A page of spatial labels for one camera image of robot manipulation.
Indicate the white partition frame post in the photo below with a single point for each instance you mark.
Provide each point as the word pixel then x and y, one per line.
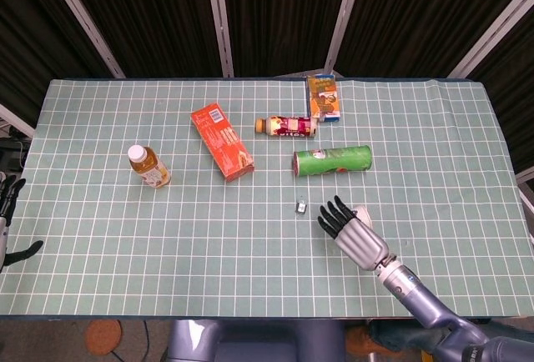
pixel 83 20
pixel 220 20
pixel 344 20
pixel 492 32

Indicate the green grid tablecloth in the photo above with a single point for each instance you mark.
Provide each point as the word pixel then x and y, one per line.
pixel 208 253

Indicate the Costa coffee bottle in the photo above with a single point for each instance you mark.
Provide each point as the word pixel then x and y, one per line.
pixel 288 127

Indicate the dark pleated curtain panel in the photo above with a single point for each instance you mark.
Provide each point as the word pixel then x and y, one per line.
pixel 421 11
pixel 142 16
pixel 29 36
pixel 513 95
pixel 283 11

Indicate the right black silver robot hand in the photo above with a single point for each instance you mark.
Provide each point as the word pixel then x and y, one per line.
pixel 361 241

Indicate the green chips can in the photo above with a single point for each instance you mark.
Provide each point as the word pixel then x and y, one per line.
pixel 334 161

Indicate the yellow tea bottle white cap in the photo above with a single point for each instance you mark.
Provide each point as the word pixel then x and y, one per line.
pixel 150 168

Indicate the blue-grey robot torso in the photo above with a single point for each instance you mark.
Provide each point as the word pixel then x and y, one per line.
pixel 258 341

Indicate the small silver padlock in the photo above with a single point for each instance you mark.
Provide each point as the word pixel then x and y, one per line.
pixel 300 207

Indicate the dark blue cloth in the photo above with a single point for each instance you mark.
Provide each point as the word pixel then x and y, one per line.
pixel 400 337

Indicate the white paper cup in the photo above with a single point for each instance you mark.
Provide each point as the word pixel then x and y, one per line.
pixel 365 214

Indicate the orange carton box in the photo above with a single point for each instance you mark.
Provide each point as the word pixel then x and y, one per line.
pixel 221 141

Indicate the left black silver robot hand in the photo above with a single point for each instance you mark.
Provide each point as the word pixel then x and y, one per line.
pixel 5 203

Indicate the blue orange snack box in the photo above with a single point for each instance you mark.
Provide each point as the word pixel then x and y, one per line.
pixel 323 99

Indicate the round brown cork pad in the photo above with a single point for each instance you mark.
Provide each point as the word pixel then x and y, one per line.
pixel 103 336

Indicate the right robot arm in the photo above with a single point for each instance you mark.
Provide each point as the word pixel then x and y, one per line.
pixel 421 295

